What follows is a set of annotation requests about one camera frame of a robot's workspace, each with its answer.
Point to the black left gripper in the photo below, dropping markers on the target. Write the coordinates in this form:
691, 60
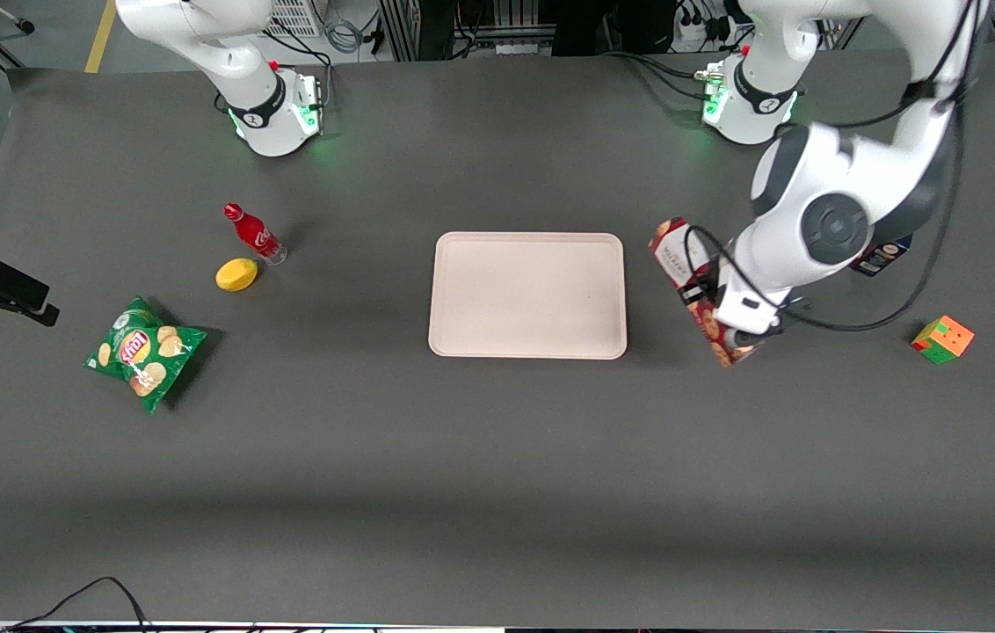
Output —
702, 293

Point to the red cookie box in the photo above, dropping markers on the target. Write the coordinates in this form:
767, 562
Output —
673, 251

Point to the beige plastic tray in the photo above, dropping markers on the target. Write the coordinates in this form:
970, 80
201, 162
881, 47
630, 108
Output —
528, 294

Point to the blue cookie box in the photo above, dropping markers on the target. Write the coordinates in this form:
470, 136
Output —
880, 258

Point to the white vented box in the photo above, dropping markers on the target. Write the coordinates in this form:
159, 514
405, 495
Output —
295, 16

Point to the green chips bag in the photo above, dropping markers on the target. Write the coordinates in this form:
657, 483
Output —
144, 352

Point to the yellow lemon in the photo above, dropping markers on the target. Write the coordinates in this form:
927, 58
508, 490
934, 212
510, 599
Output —
236, 274

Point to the red cola bottle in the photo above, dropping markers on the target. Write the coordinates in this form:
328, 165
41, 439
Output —
253, 233

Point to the colourful puzzle cube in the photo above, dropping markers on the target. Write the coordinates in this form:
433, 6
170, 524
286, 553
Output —
943, 340

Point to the white power strip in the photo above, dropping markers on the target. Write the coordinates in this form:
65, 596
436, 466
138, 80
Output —
691, 31

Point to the dark grey table cover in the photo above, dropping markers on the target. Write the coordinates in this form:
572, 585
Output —
497, 483

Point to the aluminium frame post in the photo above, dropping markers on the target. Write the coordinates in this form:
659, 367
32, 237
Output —
398, 26

